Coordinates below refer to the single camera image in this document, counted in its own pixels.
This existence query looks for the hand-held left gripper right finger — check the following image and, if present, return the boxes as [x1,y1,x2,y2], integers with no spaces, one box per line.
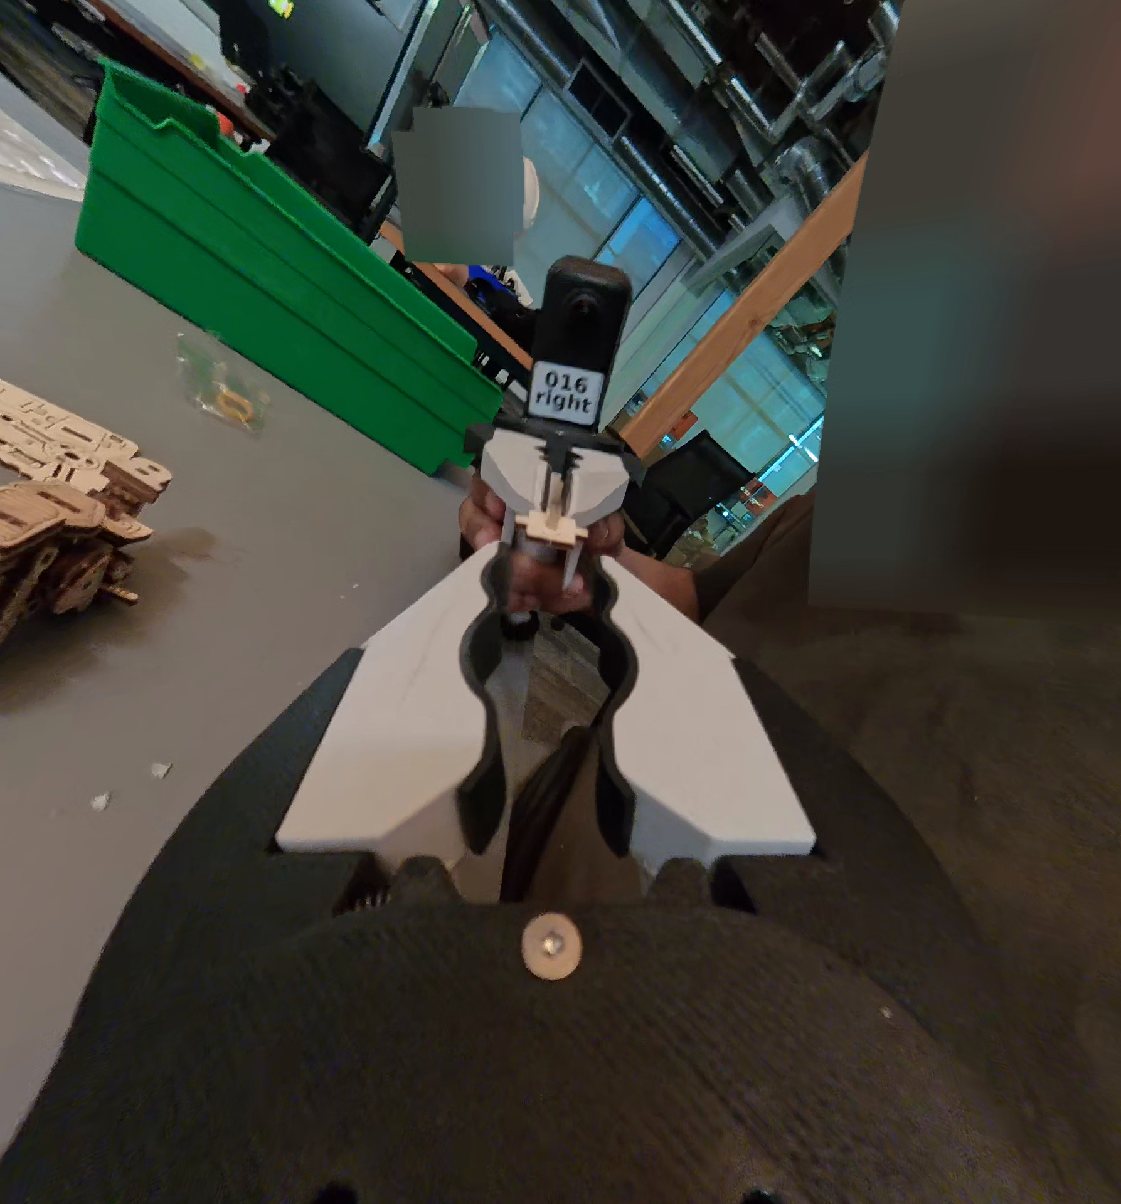
[579,553,818,873]

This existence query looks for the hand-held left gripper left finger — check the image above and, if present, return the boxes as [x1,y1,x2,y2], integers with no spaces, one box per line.
[277,543,513,867]

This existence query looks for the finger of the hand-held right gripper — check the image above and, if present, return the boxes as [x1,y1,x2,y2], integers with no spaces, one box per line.
[480,434,566,547]
[565,446,636,596]

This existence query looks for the wooden puzzle model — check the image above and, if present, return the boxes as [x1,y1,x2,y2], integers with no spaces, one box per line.
[0,483,156,678]

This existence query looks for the person's right forearm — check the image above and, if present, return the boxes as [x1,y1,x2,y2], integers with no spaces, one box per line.
[617,549,707,621]

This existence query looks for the person's right hand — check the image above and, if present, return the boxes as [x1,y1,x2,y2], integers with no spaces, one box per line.
[460,481,628,616]

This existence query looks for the black office chair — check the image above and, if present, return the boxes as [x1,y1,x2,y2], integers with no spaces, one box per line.
[627,430,764,556]

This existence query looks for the wooden beam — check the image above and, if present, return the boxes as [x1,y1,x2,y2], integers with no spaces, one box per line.
[617,150,871,459]

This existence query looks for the clear bag of rubber bands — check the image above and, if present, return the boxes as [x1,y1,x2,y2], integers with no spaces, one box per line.
[175,331,272,436]

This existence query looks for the green plastic bin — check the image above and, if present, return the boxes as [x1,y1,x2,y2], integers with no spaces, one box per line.
[76,57,506,476]

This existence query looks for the wooden sheet with round holes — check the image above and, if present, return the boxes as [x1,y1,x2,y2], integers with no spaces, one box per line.
[0,357,175,513]

